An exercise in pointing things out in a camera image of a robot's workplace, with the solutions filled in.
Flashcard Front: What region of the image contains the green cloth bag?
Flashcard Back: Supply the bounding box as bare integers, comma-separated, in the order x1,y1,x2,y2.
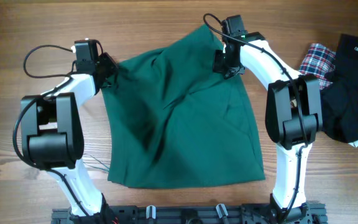
102,26,265,189

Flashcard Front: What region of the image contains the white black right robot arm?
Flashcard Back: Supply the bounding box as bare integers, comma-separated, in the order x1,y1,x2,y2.
213,15,323,222

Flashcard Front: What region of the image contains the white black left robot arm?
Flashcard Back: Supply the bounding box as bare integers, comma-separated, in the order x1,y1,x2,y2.
12,39,118,223

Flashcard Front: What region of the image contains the plaid checkered shirt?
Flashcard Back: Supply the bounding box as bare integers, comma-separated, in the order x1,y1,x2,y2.
298,43,336,90

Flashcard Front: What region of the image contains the dark navy garment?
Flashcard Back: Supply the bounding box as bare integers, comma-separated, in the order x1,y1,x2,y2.
321,34,358,143

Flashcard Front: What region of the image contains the white paper piece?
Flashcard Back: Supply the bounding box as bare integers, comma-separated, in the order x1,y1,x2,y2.
349,140,358,147

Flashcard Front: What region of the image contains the black aluminium mounting rail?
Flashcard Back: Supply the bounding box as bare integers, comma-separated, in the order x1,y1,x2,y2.
50,202,328,224

